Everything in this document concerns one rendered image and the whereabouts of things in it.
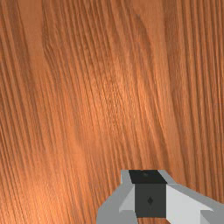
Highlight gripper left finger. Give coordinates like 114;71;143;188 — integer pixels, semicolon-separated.
95;169;151;224

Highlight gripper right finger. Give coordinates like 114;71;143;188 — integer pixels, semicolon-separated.
150;169;224;224

